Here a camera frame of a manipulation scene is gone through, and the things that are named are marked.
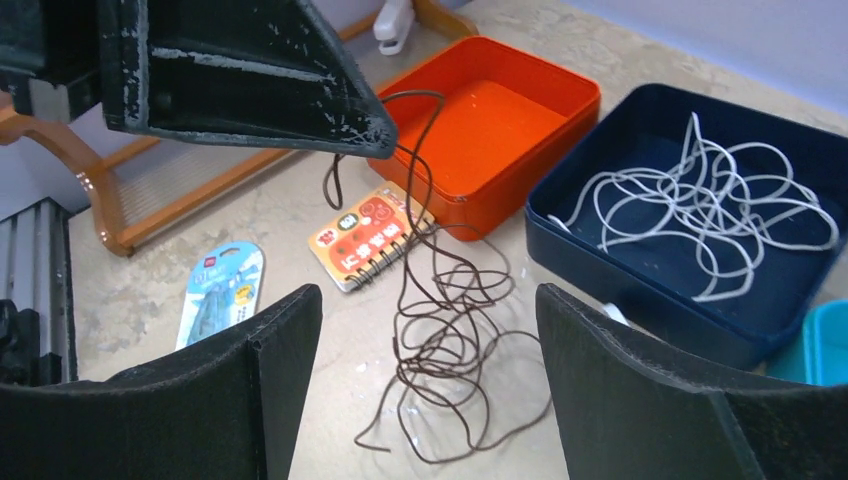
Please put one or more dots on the light blue tray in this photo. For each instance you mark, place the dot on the light blue tray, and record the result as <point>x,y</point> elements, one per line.
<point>818,354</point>

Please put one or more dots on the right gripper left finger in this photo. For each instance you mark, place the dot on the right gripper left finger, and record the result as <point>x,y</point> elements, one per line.
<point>226,407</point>

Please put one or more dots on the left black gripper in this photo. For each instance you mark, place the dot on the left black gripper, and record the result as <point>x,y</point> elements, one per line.
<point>269,74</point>

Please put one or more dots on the orange notebook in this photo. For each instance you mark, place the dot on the orange notebook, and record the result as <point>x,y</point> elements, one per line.
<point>365,239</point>

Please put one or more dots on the orange tray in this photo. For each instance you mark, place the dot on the orange tray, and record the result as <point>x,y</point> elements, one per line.
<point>492,121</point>

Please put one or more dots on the scissors blister pack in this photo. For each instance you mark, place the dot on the scissors blister pack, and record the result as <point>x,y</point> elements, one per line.
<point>222,291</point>

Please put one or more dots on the light blue stapler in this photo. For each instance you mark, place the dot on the light blue stapler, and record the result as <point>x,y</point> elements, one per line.
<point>613,312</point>

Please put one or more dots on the aluminium frame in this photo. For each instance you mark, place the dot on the aluminium frame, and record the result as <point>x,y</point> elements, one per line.
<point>38,345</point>

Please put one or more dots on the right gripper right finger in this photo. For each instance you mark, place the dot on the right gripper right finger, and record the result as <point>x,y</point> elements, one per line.
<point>629,406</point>

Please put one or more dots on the dark blue tray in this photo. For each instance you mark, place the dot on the dark blue tray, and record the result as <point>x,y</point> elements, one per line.
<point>709,224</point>

